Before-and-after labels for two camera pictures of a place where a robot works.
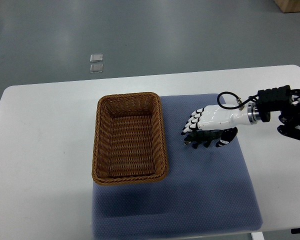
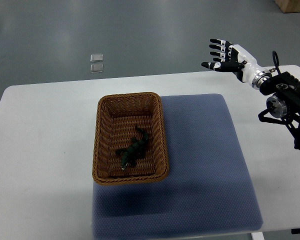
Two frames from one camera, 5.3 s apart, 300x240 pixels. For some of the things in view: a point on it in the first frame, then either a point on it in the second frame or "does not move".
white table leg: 258,235 does not move
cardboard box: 293,6 does not move
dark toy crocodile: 205,136 → 133,152
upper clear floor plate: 96,57 does not move
